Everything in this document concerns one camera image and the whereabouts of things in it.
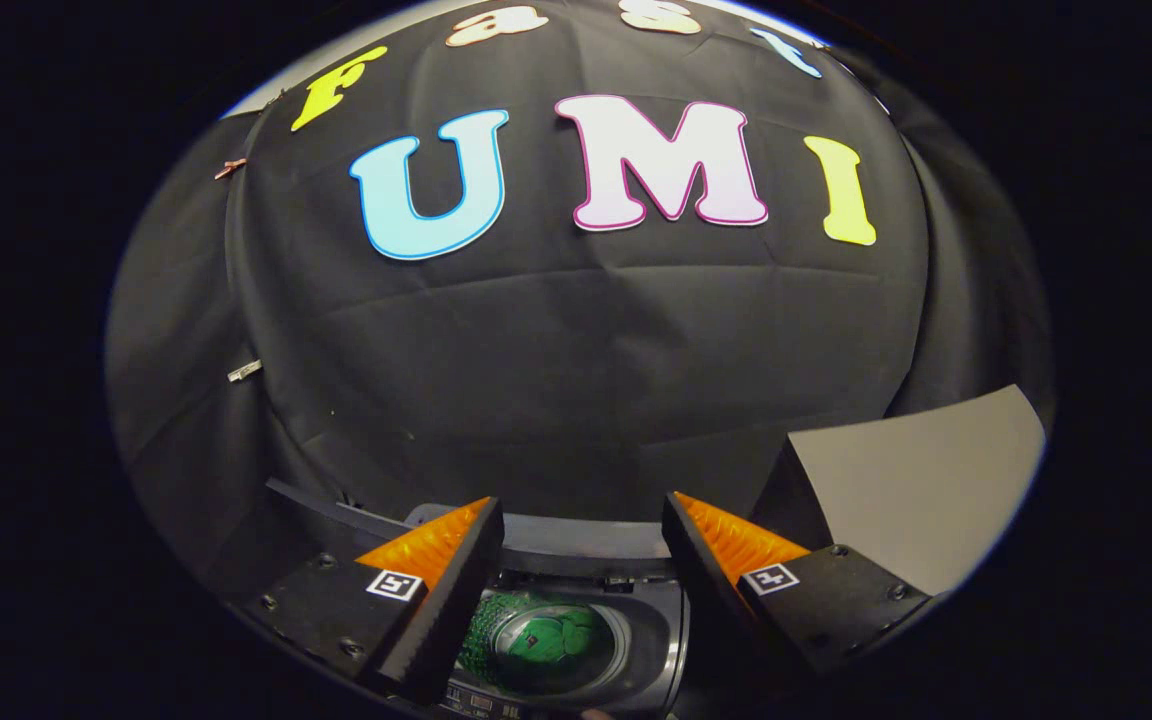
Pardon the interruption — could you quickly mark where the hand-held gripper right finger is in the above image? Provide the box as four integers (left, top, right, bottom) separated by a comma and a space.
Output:
661, 490, 937, 681

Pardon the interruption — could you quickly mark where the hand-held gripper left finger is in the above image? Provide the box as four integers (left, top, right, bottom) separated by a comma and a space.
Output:
236, 495, 507, 706

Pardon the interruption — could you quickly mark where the dark grey washing machine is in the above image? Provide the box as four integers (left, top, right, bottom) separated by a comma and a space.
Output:
264, 478, 692, 719

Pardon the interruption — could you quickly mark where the green polo shirt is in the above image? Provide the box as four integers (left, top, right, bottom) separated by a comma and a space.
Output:
506, 610, 619, 669

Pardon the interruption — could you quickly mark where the black backdrop cloth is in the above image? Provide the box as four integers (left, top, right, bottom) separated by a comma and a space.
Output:
104, 0, 1055, 601

